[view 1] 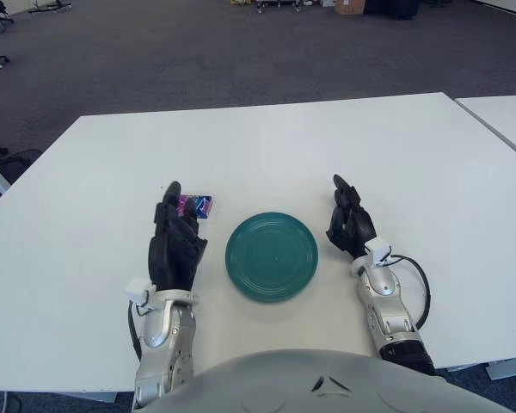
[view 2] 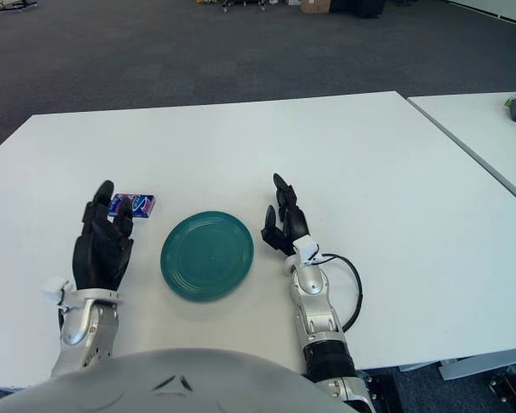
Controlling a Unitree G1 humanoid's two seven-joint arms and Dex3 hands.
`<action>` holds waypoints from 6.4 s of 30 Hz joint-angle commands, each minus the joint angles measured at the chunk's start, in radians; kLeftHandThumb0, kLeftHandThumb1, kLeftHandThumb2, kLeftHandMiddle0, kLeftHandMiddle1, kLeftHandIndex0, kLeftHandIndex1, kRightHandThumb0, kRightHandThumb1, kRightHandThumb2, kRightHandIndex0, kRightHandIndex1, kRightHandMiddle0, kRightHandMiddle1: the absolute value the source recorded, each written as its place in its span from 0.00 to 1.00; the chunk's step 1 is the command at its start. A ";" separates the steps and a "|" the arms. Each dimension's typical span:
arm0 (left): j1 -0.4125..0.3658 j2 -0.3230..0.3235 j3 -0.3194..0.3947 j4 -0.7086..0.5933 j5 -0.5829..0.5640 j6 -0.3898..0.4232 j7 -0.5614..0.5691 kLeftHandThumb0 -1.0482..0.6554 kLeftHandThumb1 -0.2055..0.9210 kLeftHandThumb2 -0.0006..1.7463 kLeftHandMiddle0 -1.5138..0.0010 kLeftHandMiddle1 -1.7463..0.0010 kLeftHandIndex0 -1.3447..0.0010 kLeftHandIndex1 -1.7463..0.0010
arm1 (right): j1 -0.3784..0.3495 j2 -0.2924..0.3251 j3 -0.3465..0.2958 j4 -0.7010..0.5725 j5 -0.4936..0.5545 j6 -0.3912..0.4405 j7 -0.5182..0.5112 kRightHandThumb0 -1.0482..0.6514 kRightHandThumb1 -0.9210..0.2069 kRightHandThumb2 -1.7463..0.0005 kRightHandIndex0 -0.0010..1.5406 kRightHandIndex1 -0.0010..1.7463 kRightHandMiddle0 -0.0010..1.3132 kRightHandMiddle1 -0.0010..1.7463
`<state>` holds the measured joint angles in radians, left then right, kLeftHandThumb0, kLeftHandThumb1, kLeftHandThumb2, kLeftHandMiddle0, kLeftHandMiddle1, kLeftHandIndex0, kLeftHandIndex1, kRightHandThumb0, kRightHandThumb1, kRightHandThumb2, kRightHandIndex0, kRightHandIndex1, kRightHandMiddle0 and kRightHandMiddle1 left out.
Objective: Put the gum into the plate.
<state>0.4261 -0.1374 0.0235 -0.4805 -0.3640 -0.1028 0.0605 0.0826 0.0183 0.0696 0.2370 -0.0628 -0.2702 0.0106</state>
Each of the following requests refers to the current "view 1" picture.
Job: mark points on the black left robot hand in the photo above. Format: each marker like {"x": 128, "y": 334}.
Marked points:
{"x": 172, "y": 254}

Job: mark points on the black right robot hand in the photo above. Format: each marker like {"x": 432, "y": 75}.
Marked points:
{"x": 357, "y": 228}

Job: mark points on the purple gum pack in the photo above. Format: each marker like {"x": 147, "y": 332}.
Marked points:
{"x": 203, "y": 206}

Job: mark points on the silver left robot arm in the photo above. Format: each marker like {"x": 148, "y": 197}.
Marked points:
{"x": 163, "y": 335}

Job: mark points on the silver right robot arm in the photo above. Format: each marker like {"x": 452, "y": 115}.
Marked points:
{"x": 385, "y": 301}

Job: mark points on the green round plate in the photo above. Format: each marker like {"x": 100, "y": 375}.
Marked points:
{"x": 272, "y": 256}

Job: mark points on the white right wrist connector box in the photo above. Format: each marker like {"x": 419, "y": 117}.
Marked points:
{"x": 377, "y": 248}

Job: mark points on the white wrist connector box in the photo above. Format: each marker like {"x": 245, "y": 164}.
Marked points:
{"x": 137, "y": 290}
{"x": 377, "y": 248}

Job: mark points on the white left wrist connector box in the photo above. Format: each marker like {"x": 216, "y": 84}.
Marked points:
{"x": 137, "y": 290}

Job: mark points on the grey robot torso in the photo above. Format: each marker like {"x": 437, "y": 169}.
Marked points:
{"x": 284, "y": 383}

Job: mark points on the white table foot bar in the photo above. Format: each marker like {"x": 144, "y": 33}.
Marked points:
{"x": 509, "y": 369}

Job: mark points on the brown cardboard box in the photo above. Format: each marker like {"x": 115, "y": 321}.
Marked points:
{"x": 348, "y": 6}

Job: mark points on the black cabinet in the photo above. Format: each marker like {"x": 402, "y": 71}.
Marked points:
{"x": 391, "y": 8}

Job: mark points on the wheeled equipment rack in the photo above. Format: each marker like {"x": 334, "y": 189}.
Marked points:
{"x": 284, "y": 4}

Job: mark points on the black floor stand base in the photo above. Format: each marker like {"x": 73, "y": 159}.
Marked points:
{"x": 53, "y": 6}

